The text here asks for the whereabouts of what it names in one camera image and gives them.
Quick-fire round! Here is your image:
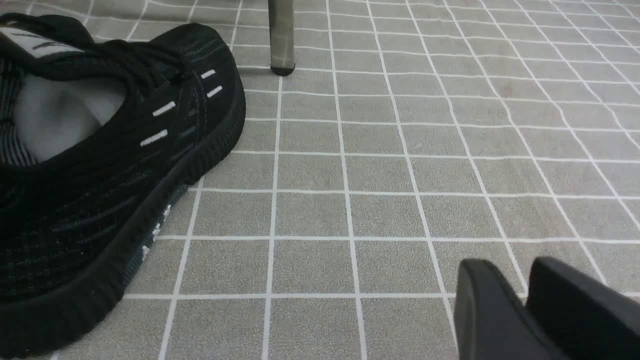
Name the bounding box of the black knit sneaker right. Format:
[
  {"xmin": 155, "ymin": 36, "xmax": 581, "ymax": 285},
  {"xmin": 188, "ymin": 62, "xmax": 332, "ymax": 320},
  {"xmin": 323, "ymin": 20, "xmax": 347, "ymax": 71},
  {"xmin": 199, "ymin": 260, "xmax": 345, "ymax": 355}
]
[{"xmin": 1, "ymin": 13, "xmax": 246, "ymax": 360}]

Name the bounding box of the grey checkered floor cloth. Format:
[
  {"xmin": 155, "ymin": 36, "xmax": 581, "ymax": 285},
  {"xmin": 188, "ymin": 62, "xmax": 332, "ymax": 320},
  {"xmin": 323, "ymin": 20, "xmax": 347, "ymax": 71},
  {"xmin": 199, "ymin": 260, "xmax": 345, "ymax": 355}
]
[{"xmin": 1, "ymin": 0, "xmax": 640, "ymax": 360}]

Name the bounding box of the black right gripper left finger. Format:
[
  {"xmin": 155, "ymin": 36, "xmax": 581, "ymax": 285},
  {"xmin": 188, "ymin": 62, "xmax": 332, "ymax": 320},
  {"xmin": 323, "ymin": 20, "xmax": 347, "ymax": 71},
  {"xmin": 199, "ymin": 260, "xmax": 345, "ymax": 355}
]
[{"xmin": 454, "ymin": 259, "xmax": 569, "ymax": 360}]

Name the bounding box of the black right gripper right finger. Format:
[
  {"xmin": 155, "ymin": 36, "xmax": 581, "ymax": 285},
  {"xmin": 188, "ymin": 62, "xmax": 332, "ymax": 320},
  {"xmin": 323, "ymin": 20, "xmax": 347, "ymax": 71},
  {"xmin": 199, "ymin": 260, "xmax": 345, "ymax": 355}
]
[{"xmin": 526, "ymin": 256, "xmax": 640, "ymax": 360}]

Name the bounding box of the stainless steel shoe rack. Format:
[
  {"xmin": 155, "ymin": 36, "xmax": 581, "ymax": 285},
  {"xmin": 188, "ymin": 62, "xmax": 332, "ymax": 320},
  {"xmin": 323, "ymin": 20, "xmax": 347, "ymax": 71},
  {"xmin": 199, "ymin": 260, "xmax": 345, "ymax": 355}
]
[{"xmin": 268, "ymin": 0, "xmax": 295, "ymax": 76}]

